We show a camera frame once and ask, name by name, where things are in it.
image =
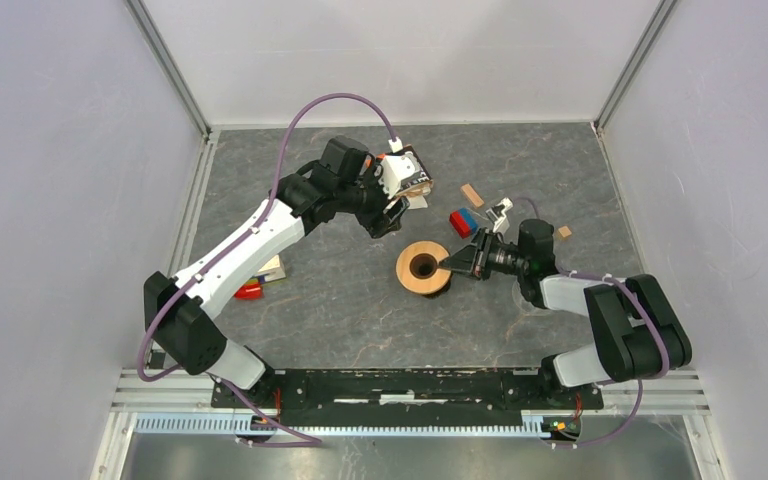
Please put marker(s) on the aluminium frame rail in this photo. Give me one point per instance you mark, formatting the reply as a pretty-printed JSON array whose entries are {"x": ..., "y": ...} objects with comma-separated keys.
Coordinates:
[{"x": 123, "y": 417}]

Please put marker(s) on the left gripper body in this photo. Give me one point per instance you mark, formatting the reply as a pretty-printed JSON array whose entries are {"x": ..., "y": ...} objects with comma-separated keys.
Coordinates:
[{"x": 367, "y": 201}]

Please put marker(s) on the coffee filter box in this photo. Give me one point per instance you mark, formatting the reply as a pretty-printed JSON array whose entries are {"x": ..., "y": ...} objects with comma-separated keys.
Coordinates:
[{"x": 421, "y": 184}]

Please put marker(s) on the clear glass dripper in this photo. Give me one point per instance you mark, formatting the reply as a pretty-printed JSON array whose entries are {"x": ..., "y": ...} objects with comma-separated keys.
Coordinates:
[{"x": 525, "y": 307}]

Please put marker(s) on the colourful block stack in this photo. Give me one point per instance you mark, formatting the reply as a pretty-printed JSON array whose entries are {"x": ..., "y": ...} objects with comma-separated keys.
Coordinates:
[{"x": 273, "y": 271}]

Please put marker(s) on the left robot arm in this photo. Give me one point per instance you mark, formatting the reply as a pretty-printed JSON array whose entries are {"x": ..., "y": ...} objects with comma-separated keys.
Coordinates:
[{"x": 180, "y": 310}]

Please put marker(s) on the white paper filter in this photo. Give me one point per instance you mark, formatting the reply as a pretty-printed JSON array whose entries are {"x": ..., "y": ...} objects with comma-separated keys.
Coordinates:
[{"x": 416, "y": 201}]

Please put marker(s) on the long wooden block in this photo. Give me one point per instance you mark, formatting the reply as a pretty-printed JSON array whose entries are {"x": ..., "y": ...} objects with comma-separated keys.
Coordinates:
[{"x": 472, "y": 195}]

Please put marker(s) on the wooden ring holder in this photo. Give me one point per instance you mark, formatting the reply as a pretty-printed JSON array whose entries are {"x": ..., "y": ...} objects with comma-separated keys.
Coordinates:
[{"x": 417, "y": 267}]

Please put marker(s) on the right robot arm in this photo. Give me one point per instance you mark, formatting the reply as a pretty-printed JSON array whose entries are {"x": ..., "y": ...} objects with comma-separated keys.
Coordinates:
[{"x": 636, "y": 334}]

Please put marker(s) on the red blue block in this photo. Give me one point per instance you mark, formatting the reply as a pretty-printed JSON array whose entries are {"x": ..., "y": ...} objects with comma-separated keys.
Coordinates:
[{"x": 463, "y": 223}]

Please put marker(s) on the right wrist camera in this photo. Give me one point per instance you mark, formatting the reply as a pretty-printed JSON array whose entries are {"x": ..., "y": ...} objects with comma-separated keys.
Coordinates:
[{"x": 497, "y": 215}]

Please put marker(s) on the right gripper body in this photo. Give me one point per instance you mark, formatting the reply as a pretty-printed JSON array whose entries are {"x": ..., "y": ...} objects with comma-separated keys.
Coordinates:
[{"x": 489, "y": 256}]

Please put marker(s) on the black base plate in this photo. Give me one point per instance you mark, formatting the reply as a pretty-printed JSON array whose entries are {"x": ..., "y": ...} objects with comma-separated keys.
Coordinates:
[{"x": 418, "y": 397}]

